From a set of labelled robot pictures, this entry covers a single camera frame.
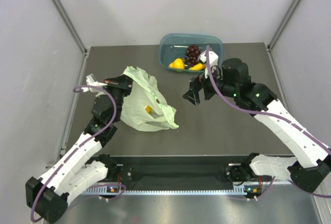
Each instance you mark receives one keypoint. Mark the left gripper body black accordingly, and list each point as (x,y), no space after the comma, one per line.
(119,89)

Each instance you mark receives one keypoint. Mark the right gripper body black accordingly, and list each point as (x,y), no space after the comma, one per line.
(206,84)

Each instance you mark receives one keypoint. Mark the yellow banana fruit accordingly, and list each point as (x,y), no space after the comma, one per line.
(197,67)

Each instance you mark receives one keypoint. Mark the yellow lemon fruit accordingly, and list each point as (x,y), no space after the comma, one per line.
(178,63)

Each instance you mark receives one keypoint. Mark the dark red grape bunch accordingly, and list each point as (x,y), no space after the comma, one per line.
(192,55)

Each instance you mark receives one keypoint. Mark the light green plastic bag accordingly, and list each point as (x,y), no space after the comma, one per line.
(131,109)

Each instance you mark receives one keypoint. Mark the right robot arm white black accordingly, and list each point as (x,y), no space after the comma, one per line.
(310,163)

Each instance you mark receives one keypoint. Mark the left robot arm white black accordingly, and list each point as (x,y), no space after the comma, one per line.
(50,195)

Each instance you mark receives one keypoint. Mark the small yellow fruit in bag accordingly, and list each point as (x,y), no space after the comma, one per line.
(148,109)

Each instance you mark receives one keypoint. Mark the teal plastic container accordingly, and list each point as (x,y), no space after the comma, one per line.
(174,46)

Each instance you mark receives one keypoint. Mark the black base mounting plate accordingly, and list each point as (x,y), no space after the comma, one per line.
(175,173)

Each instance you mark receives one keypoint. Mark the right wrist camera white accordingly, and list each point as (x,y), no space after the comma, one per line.
(209,59)

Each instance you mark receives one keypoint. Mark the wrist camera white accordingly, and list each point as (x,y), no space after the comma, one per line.
(209,59)
(92,81)

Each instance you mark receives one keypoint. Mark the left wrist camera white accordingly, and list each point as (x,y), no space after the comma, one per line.
(92,81)

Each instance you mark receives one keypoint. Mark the right aluminium frame post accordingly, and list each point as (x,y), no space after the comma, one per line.
(283,24)

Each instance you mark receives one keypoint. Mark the aluminium frame post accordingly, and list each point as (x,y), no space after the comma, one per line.
(283,24)
(68,23)

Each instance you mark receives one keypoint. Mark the aluminium rail profile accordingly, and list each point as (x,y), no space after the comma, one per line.
(280,181)

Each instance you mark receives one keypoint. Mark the left aluminium frame post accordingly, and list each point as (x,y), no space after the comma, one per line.
(68,23)

